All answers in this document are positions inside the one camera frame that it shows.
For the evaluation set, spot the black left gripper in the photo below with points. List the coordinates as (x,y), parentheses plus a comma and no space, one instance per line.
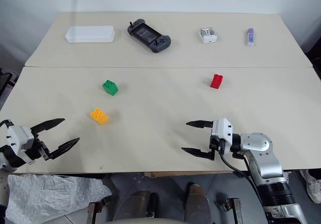
(37,150)

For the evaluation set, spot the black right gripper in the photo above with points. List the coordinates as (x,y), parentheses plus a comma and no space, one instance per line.
(217,144)

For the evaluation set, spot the yellow toy brick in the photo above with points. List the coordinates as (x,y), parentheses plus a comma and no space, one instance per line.
(99,116)

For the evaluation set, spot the red toy brick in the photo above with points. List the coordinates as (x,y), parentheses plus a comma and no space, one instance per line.
(216,81)

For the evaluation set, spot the green toy brick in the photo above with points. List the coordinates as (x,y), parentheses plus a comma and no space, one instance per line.
(110,87)

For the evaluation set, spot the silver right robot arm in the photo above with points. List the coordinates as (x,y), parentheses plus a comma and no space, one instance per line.
(265,163)

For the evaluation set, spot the crumpled white plastic sheet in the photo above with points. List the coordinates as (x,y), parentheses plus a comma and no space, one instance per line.
(50,196)

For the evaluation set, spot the dark rounded brown shape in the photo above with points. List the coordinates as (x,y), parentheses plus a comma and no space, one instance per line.
(141,204)
(198,204)

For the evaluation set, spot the black framed object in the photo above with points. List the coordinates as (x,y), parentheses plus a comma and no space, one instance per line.
(5,82)

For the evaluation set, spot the small white square box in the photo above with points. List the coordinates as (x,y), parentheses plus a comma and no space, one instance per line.
(208,35)

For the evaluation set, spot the white rectangular plastic tray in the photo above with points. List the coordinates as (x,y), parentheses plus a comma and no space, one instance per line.
(90,34)

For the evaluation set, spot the purple and white stick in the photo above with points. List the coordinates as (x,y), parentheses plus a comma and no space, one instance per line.
(250,37)

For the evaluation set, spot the dark grey handheld game controller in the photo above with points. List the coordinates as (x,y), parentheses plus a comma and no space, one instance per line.
(148,36)

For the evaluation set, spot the white sneaker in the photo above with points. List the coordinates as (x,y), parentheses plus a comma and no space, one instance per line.
(312,183)

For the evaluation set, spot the dark black object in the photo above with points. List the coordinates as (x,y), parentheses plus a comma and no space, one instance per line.
(315,63)

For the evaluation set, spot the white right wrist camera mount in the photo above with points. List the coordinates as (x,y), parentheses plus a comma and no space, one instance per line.
(222,131)

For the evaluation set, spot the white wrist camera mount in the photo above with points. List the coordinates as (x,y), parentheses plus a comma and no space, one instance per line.
(222,131)
(20,138)

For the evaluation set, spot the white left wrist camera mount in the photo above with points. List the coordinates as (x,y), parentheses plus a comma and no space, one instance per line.
(20,138)

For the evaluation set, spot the rusty metal table bracket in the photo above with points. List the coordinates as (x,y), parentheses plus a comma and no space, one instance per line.
(96,210)
(232,207)

